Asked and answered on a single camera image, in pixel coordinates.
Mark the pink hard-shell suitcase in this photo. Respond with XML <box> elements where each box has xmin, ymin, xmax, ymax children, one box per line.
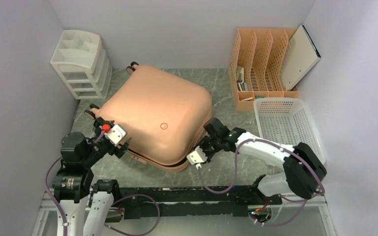
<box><xmin>98</xmin><ymin>65</ymin><xmax>212</xmax><ymax>172</ymax></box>

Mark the white plastic mesh basket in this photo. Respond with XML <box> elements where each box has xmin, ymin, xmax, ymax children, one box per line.
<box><xmin>253</xmin><ymin>97</ymin><xmax>327</xmax><ymax>165</ymax></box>

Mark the white plastic drawer organizer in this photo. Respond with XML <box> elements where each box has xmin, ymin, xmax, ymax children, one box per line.
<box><xmin>50</xmin><ymin>30</ymin><xmax>113</xmax><ymax>100</ymax></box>

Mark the orange plastic file rack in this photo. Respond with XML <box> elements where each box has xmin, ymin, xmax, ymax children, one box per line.
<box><xmin>228</xmin><ymin>29</ymin><xmax>300</xmax><ymax>112</ymax></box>

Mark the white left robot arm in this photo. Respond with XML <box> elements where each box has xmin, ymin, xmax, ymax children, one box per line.
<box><xmin>52</xmin><ymin>132</ymin><xmax>131</xmax><ymax>236</ymax></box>

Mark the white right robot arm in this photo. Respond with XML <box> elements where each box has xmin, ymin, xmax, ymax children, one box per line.
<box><xmin>187</xmin><ymin>118</ymin><xmax>327</xmax><ymax>204</ymax></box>

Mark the black suitcase wheel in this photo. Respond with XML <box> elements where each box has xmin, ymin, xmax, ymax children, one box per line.
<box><xmin>83</xmin><ymin>103</ymin><xmax>101</xmax><ymax>120</ymax></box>
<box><xmin>127</xmin><ymin>61</ymin><xmax>140</xmax><ymax>71</ymax></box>

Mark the white flat board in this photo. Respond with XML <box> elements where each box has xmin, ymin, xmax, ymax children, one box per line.
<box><xmin>280</xmin><ymin>25</ymin><xmax>321</xmax><ymax>90</ymax></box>

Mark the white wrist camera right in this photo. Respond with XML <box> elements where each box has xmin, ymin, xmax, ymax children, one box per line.
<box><xmin>186</xmin><ymin>148</ymin><xmax>207</xmax><ymax>169</ymax></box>

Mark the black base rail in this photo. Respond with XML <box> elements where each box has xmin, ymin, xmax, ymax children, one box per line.
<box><xmin>116</xmin><ymin>185</ymin><xmax>282</xmax><ymax>219</ymax></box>

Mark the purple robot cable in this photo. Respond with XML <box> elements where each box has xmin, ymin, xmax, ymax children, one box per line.
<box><xmin>44</xmin><ymin>153</ymin><xmax>158</xmax><ymax>236</ymax></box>

